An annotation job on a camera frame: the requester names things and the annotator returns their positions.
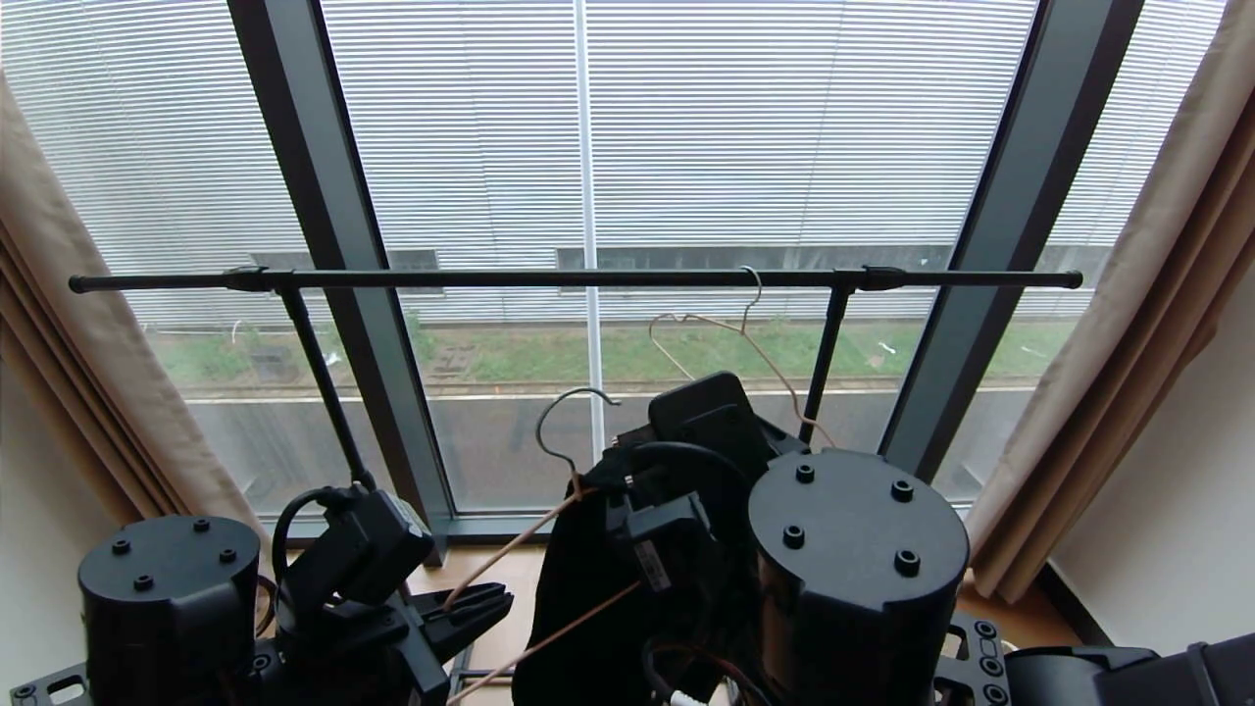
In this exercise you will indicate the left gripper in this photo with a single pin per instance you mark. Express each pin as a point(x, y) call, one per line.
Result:
point(363, 657)

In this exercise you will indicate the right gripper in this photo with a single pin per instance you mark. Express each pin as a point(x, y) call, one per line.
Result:
point(677, 534)

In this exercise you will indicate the pink clothes hanger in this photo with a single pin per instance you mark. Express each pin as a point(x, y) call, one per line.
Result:
point(490, 566)
point(760, 286)

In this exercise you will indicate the black garment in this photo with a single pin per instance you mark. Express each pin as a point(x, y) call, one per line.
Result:
point(588, 608)

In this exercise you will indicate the black clothes rack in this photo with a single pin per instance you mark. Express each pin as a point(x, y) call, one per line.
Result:
point(490, 278)

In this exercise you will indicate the window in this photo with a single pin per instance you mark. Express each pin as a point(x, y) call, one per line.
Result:
point(314, 147)

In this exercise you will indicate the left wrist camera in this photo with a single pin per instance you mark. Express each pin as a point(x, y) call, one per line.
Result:
point(373, 554)

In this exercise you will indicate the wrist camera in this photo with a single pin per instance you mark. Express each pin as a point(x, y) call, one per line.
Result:
point(711, 412)
point(373, 554)

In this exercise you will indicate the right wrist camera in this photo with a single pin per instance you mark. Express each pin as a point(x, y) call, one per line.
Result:
point(711, 412)

